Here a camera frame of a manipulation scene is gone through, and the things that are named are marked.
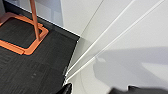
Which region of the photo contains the white wardrobe cabinet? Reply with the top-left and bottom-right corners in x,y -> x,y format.
59,0 -> 168,94

